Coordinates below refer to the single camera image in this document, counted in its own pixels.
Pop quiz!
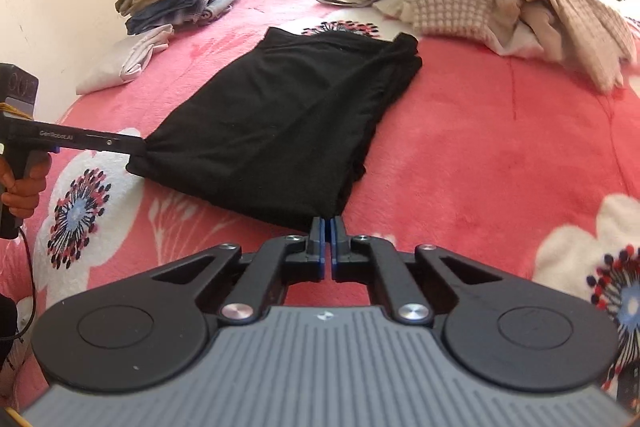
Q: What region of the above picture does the cream garment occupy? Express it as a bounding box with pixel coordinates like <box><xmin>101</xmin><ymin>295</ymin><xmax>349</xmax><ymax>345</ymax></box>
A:
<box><xmin>489</xmin><ymin>0</ymin><xmax>582</xmax><ymax>64</ymax></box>

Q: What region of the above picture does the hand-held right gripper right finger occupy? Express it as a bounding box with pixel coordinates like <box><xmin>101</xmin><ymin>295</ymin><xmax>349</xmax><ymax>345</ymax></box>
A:
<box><xmin>330</xmin><ymin>217</ymin><xmax>503</xmax><ymax>325</ymax></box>

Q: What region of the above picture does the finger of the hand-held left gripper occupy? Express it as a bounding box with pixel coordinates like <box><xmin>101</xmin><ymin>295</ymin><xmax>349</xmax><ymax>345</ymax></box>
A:
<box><xmin>84</xmin><ymin>131</ymin><xmax>147</xmax><ymax>156</ymax></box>

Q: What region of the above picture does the black cable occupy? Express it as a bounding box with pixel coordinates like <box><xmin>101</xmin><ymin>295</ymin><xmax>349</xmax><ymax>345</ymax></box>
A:
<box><xmin>0</xmin><ymin>227</ymin><xmax>39</xmax><ymax>344</ymax></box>

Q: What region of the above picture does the red floral blanket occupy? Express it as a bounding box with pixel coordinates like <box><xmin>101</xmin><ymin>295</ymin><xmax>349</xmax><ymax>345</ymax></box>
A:
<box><xmin>0</xmin><ymin>0</ymin><xmax>640</xmax><ymax>414</ymax></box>

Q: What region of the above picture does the person's left hand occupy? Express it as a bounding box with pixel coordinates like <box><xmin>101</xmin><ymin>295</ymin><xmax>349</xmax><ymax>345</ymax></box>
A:
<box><xmin>0</xmin><ymin>153</ymin><xmax>54</xmax><ymax>219</ymax></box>

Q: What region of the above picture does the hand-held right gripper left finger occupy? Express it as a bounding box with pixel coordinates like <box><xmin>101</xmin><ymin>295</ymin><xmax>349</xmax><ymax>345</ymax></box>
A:
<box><xmin>151</xmin><ymin>217</ymin><xmax>327</xmax><ymax>325</ymax></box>

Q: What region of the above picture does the pale yellow knit garment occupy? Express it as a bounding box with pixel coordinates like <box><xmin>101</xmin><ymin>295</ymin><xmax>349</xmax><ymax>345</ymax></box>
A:
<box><xmin>370</xmin><ymin>0</ymin><xmax>417</xmax><ymax>24</ymax></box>

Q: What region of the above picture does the white folded cloth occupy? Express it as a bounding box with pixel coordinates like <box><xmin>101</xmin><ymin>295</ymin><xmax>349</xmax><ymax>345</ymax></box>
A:
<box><xmin>75</xmin><ymin>24</ymin><xmax>175</xmax><ymax>96</ymax></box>

